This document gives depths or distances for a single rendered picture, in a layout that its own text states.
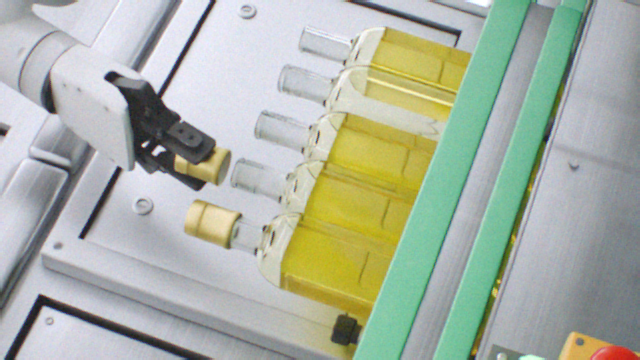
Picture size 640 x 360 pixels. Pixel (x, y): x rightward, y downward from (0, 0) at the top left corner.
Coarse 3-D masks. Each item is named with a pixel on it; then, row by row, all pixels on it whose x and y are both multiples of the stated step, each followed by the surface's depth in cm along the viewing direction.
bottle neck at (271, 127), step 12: (264, 120) 122; (276, 120) 122; (288, 120) 122; (264, 132) 122; (276, 132) 122; (288, 132) 122; (300, 132) 121; (276, 144) 123; (288, 144) 122; (300, 144) 121
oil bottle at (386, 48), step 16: (368, 32) 127; (384, 32) 127; (400, 32) 127; (352, 48) 127; (368, 48) 126; (384, 48) 126; (400, 48) 126; (416, 48) 126; (432, 48) 126; (448, 48) 127; (352, 64) 127; (368, 64) 125; (384, 64) 125; (400, 64) 125; (416, 64) 125; (432, 64) 125; (448, 64) 125; (464, 64) 126; (432, 80) 124; (448, 80) 124; (560, 96) 124
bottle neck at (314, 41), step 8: (304, 32) 129; (312, 32) 129; (320, 32) 129; (328, 32) 129; (304, 40) 129; (312, 40) 128; (320, 40) 128; (328, 40) 128; (336, 40) 128; (344, 40) 128; (304, 48) 129; (312, 48) 129; (320, 48) 128; (328, 48) 128; (336, 48) 128; (344, 48) 128; (312, 56) 130; (320, 56) 129; (328, 56) 129; (336, 56) 128; (344, 56) 128
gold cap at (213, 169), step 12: (180, 156) 120; (216, 156) 119; (228, 156) 122; (180, 168) 120; (192, 168) 120; (204, 168) 119; (216, 168) 119; (228, 168) 122; (204, 180) 120; (216, 180) 119
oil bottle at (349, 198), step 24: (312, 168) 118; (336, 168) 118; (288, 192) 117; (312, 192) 116; (336, 192) 116; (360, 192) 116; (384, 192) 117; (408, 192) 117; (336, 216) 115; (360, 216) 115; (384, 216) 115; (408, 216) 115; (504, 264) 113
